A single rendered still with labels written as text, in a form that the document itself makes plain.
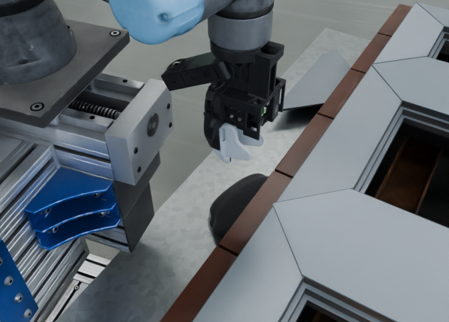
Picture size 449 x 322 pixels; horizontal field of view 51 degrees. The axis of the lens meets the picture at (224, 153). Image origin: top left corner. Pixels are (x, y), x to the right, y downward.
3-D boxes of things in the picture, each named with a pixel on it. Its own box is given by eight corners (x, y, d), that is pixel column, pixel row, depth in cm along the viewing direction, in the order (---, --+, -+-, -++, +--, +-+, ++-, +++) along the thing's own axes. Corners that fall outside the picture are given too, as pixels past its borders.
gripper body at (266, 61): (256, 145, 61) (262, 65, 52) (200, 123, 64) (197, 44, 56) (283, 113, 65) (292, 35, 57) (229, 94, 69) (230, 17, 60)
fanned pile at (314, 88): (376, 61, 132) (379, 48, 129) (319, 141, 107) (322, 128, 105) (334, 49, 136) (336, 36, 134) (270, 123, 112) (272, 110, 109)
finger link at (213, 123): (214, 156, 66) (212, 105, 60) (204, 152, 66) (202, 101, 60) (231, 137, 69) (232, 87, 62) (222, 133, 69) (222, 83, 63)
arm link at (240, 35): (194, 9, 53) (231, -18, 58) (196, 45, 56) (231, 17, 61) (253, 26, 50) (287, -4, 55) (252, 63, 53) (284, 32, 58)
